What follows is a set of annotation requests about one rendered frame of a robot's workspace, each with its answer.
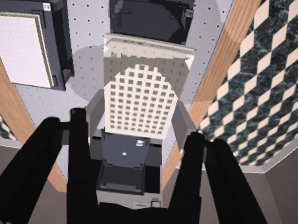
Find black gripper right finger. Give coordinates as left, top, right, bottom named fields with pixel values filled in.
left=167, top=101, right=268, bottom=224

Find grey flat base plate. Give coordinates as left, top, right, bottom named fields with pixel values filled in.
left=14, top=0, right=235, bottom=183

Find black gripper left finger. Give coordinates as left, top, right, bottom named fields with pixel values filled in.
left=0, top=89, right=105, bottom=224

